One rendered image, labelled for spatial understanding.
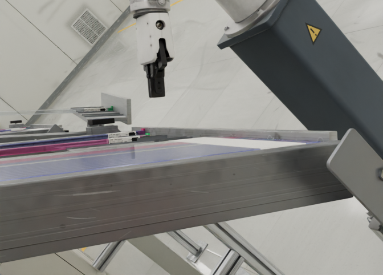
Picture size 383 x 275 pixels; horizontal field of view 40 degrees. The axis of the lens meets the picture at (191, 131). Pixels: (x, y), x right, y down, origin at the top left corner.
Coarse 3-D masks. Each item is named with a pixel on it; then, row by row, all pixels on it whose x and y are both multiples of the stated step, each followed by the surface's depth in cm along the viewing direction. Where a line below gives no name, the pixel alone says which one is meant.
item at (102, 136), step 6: (138, 132) 109; (144, 132) 109; (66, 138) 102; (72, 138) 103; (78, 138) 103; (84, 138) 104; (90, 138) 104; (96, 138) 105; (102, 138) 105; (6, 144) 97; (12, 144) 98; (18, 144) 98; (24, 144) 99; (30, 144) 99; (36, 144) 100; (42, 144) 100
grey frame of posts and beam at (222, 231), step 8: (208, 224) 128; (216, 224) 130; (224, 224) 130; (376, 224) 57; (216, 232) 129; (224, 232) 131; (232, 232) 131; (376, 232) 57; (224, 240) 130; (232, 240) 131; (240, 240) 132; (232, 248) 131; (240, 248) 132; (248, 248) 133; (248, 256) 133; (256, 256) 134; (264, 256) 136; (248, 264) 136; (256, 264) 134; (264, 264) 136; (272, 264) 136; (256, 272) 139; (264, 272) 135; (272, 272) 138; (280, 272) 138
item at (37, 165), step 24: (144, 144) 74; (168, 144) 71; (192, 144) 68; (216, 144) 65; (240, 144) 62; (264, 144) 60; (288, 144) 58; (0, 168) 54; (24, 168) 53; (48, 168) 51; (72, 168) 49; (96, 168) 48
